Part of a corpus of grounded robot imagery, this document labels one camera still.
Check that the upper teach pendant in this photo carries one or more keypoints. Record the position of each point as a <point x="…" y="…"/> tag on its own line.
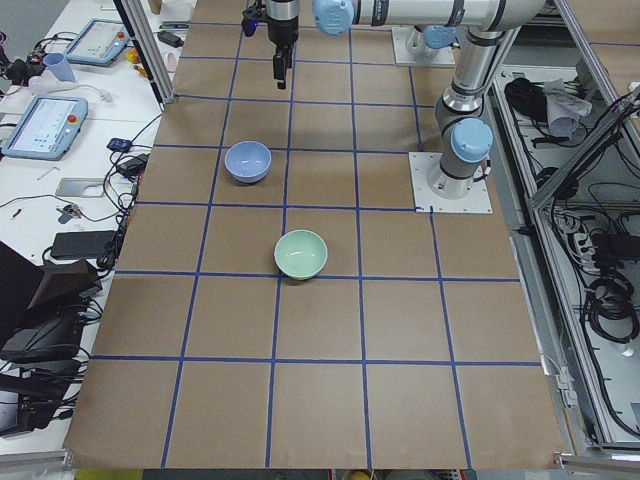
<point x="98" y="44"/>

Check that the black power adapter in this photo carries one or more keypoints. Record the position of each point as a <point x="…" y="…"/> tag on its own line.
<point x="170" y="39"/>

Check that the green bowl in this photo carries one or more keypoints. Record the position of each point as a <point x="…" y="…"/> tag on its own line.
<point x="301" y="254"/>

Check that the aluminium frame post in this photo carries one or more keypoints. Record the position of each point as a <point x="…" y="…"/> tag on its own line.
<point x="136" y="24"/>

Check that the white power strip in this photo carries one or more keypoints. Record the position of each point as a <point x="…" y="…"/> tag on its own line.
<point x="577" y="235"/>

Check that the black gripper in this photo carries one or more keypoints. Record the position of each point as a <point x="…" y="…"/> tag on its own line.
<point x="281" y="26"/>

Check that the small blue device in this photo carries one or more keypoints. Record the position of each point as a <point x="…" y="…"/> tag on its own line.
<point x="119" y="145"/>

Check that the light blue plastic cup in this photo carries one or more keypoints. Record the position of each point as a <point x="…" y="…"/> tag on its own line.
<point x="60" y="67"/>

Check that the black flat box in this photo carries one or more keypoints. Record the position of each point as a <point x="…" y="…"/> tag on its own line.
<point x="81" y="244"/>

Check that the silver metal tray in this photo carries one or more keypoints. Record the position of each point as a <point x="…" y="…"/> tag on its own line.
<point x="80" y="188"/>

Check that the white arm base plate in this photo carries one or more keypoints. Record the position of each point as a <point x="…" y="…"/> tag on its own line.
<point x="435" y="192"/>

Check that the blue bowl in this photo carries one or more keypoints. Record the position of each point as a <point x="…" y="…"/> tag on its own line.
<point x="248" y="161"/>

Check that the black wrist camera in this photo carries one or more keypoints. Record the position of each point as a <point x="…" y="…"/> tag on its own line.
<point x="253" y="16"/>

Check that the lower teach pendant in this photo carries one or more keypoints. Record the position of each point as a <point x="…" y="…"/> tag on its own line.
<point x="47" y="129"/>

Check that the brown paper table cover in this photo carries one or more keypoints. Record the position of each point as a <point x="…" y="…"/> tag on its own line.
<point x="280" y="303"/>

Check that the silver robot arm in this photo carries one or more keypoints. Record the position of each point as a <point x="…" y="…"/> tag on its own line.
<point x="467" y="139"/>

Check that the teach pendant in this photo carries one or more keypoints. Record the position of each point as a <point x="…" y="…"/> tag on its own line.
<point x="98" y="44"/>
<point x="47" y="129"/>

